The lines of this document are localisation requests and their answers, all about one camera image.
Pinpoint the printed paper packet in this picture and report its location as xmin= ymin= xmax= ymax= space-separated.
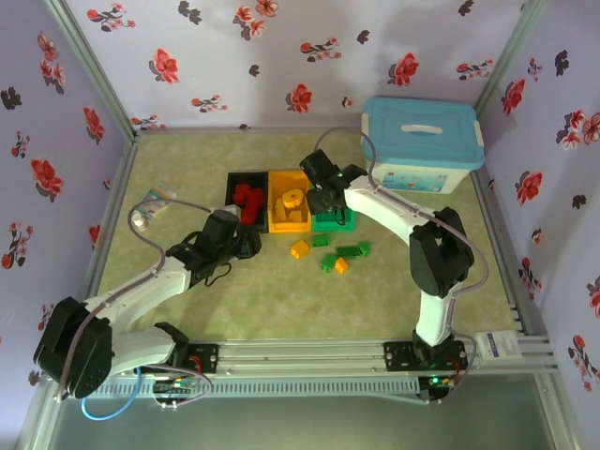
xmin=138 ymin=187 xmax=177 ymax=218

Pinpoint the round yellow lego piece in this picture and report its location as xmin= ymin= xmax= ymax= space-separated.
xmin=280 ymin=187 xmax=307 ymax=210

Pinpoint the white labelled box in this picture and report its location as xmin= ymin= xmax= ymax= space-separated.
xmin=477 ymin=330 xmax=519 ymax=361

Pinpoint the aluminium frame post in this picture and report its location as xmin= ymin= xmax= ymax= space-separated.
xmin=475 ymin=0 xmax=549 ymax=113
xmin=44 ymin=0 xmax=140 ymax=137

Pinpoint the grey slotted cable duct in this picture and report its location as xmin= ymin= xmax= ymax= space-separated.
xmin=88 ymin=377 xmax=421 ymax=399

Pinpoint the aluminium side rail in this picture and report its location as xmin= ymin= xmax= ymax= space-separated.
xmin=79 ymin=135 xmax=140 ymax=310
xmin=471 ymin=168 xmax=548 ymax=337

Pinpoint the blue cable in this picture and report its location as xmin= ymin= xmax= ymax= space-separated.
xmin=82 ymin=369 xmax=142 ymax=419

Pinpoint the grey left arm cable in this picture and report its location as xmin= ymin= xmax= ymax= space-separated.
xmin=55 ymin=199 xmax=221 ymax=399

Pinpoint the grey right arm cable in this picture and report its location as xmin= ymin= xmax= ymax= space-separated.
xmin=312 ymin=127 xmax=491 ymax=329

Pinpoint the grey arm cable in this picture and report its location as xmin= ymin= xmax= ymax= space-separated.
xmin=55 ymin=199 xmax=221 ymax=399
xmin=312 ymin=127 xmax=491 ymax=329

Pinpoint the yellow plastic bin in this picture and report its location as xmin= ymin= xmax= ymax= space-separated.
xmin=266 ymin=169 xmax=314 ymax=234

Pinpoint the white storage box blue lid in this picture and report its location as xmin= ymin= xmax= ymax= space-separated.
xmin=360 ymin=97 xmax=486 ymax=196

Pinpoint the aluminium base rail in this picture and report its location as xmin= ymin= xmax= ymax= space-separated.
xmin=39 ymin=333 xmax=559 ymax=376

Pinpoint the green plastic bin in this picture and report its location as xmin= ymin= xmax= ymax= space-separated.
xmin=311 ymin=177 xmax=358 ymax=233

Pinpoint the black plastic bin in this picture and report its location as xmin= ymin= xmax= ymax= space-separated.
xmin=226 ymin=172 xmax=272 ymax=234

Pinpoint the aluminium back rail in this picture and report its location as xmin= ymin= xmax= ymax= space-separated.
xmin=133 ymin=125 xmax=367 ymax=137

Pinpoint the long red lego brick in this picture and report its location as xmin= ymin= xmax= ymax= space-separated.
xmin=247 ymin=187 xmax=266 ymax=225

